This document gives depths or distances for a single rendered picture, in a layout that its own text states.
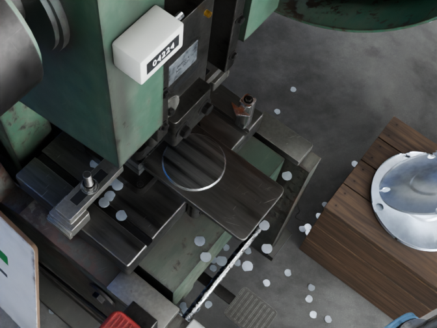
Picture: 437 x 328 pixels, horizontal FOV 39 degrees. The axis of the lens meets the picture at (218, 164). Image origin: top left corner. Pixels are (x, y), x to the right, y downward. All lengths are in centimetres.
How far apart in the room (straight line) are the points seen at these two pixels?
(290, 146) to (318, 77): 95
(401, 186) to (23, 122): 97
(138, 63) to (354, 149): 162
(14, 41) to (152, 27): 14
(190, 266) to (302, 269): 77
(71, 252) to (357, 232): 77
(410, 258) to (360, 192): 21
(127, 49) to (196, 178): 57
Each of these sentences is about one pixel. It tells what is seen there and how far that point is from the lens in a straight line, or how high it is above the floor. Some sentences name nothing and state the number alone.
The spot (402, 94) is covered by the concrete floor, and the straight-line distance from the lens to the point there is 238.
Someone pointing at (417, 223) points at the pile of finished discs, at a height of 36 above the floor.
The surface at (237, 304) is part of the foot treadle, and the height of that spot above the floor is 16.
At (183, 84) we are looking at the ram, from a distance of 101.
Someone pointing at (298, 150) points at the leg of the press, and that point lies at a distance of 139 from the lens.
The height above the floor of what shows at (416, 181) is 45.
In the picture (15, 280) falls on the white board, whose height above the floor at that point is 33.
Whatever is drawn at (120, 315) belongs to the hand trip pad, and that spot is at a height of 76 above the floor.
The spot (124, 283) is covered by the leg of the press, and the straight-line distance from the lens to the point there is 124.
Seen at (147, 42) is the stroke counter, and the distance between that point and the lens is 64.
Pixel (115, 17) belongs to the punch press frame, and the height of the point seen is 136.
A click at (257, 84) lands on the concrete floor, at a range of 225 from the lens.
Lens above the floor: 184
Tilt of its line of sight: 63 degrees down
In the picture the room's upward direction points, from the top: 11 degrees clockwise
